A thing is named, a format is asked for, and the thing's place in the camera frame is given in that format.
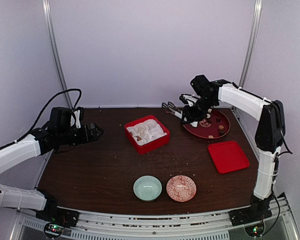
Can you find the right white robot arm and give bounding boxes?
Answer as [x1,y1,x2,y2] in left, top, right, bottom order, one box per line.
[161,75,286,221]

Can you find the dark red round tray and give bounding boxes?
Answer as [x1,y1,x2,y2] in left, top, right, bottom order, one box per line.
[183,109,231,139]

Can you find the red patterned ceramic bowl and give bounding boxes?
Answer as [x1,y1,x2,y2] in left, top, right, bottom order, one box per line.
[166,175,197,203]

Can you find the red square chocolate box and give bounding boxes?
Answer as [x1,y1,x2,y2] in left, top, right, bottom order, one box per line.
[124,115,170,155]

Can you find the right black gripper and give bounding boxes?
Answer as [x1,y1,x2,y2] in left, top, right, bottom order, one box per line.
[181,95,217,125]

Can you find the pale green ceramic bowl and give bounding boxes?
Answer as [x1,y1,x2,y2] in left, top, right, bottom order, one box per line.
[133,175,163,202]

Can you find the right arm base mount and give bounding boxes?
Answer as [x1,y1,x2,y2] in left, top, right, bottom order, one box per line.
[228,206,272,238]

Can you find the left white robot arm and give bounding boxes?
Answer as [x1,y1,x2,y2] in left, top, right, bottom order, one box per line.
[0,107,104,222]

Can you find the aluminium front rail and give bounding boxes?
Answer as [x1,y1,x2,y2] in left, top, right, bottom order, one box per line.
[14,194,295,240]

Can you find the left aluminium frame post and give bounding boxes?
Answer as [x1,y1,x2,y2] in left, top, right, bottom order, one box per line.
[41,0,73,107]

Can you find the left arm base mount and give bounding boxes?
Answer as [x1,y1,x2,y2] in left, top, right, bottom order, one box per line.
[33,205,80,240]

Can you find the red square box lid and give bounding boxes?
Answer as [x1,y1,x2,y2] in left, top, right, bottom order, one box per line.
[207,140,250,174]

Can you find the aluminium frame post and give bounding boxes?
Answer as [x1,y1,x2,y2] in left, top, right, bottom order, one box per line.
[41,0,73,107]
[239,0,263,87]

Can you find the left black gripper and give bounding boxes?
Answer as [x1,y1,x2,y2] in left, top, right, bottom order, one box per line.
[57,122,104,146]

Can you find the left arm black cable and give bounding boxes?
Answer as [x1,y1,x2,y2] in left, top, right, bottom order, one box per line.
[14,88,82,143]

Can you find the right aluminium frame post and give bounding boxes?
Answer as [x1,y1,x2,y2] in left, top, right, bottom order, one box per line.
[239,0,263,87]

